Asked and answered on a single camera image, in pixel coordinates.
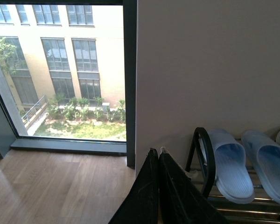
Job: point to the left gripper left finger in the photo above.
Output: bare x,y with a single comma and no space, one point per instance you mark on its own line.
141,204

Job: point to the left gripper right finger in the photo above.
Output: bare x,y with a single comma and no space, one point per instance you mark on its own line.
180,200

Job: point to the light blue slide sandal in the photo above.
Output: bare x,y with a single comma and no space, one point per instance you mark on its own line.
232,178

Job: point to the white slide sandal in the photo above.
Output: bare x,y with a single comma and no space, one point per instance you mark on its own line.
264,154

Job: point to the black metal shoe rack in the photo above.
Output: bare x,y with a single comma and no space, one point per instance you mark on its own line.
262,210

